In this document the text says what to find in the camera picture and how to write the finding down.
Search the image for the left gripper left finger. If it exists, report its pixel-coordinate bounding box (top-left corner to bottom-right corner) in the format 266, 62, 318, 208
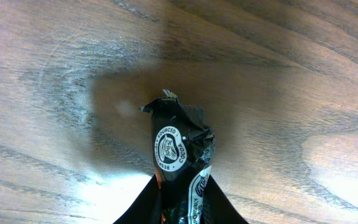
114, 175, 162, 224

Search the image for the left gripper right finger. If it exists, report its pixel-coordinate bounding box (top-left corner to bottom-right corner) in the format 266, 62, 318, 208
202, 176, 249, 224

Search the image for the black candy bar wrapper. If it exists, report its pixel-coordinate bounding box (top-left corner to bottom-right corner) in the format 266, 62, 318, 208
140, 90, 216, 224

